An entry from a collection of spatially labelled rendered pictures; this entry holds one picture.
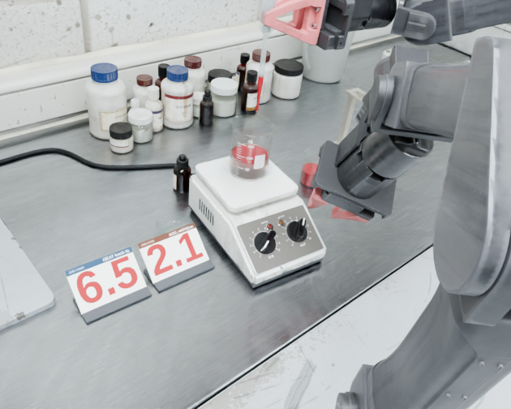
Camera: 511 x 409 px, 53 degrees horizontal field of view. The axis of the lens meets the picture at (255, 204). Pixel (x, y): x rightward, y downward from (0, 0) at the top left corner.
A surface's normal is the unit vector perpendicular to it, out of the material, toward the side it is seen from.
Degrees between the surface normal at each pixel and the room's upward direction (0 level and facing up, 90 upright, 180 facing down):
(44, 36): 90
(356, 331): 0
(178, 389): 0
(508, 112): 40
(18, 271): 0
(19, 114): 90
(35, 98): 90
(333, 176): 30
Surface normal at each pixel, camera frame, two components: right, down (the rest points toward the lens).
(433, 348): -1.00, -0.08
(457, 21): -0.28, 0.61
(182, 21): 0.65, 0.52
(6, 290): 0.11, -0.78
